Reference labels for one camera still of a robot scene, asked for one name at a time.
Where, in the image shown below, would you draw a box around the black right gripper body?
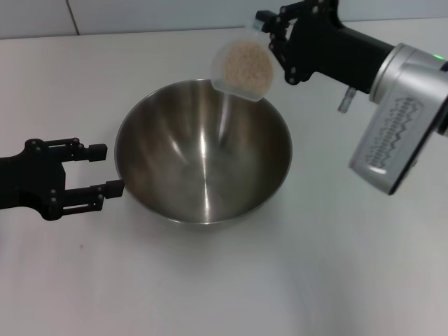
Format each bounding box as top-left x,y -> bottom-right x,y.
284,0 -> 399,95

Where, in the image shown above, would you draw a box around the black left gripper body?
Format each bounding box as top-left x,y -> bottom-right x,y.
0,138 -> 68,222

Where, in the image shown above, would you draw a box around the clear plastic measuring cup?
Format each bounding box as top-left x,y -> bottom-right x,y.
211,19 -> 278,103

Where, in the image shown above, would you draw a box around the white rice grains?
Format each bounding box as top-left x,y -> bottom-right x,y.
217,40 -> 274,141

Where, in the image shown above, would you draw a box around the stainless steel mixing bowl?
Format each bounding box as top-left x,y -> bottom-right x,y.
114,78 -> 293,232

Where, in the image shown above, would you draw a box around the silver right cable connector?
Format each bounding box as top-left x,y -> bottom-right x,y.
337,86 -> 355,113

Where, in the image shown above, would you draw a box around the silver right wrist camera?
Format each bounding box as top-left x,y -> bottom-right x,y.
348,82 -> 448,196

